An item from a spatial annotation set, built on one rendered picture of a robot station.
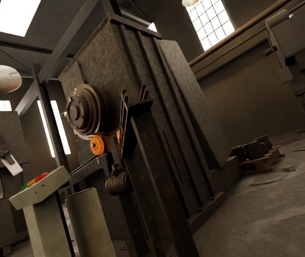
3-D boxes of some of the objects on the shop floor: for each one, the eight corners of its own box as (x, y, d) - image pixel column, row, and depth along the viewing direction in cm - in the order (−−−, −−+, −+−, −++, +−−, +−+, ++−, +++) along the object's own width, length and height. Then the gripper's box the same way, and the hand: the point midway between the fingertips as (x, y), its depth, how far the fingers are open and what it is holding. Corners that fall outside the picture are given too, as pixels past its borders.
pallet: (187, 186, 302) (177, 158, 308) (211, 172, 362) (202, 148, 369) (272, 170, 223) (256, 132, 230) (285, 154, 283) (272, 125, 290)
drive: (190, 184, 314) (152, 82, 341) (251, 171, 255) (199, 49, 281) (146, 212, 235) (101, 77, 262) (219, 203, 175) (151, 28, 202)
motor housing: (140, 250, 136) (116, 174, 144) (164, 251, 122) (136, 167, 130) (126, 262, 126) (101, 179, 134) (150, 265, 112) (120, 173, 120)
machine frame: (147, 209, 250) (105, 82, 276) (228, 197, 182) (162, 31, 209) (98, 240, 194) (51, 77, 221) (188, 239, 126) (105, 5, 153)
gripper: (-10, 103, 66) (34, 162, 69) (-17, 118, 74) (23, 171, 77) (-38, 111, 60) (12, 176, 63) (-41, 127, 68) (2, 183, 71)
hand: (11, 164), depth 69 cm, fingers closed
